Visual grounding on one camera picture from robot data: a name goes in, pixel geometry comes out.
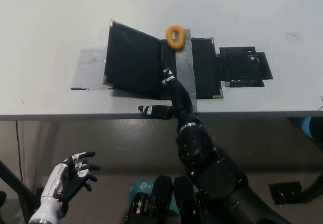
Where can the black table leg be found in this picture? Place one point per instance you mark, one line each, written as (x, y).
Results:
(15, 183)

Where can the black robot right body block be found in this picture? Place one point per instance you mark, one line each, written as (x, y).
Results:
(183, 196)

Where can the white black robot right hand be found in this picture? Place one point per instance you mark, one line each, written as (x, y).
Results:
(180, 95)

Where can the black USC diary folder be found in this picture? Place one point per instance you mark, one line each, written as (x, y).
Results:
(133, 62)

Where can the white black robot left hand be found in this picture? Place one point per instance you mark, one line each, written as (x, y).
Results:
(68, 178)

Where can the blue round object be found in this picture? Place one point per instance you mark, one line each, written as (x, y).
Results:
(311, 128)

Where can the black floor tape patch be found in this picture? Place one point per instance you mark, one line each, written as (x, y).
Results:
(285, 192)

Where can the black flat plastic tray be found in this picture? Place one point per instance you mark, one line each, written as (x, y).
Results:
(242, 65)

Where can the grey duct tape strip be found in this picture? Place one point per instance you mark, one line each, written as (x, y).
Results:
(185, 65)

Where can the clear plastic sheet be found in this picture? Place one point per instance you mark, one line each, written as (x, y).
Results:
(88, 67)

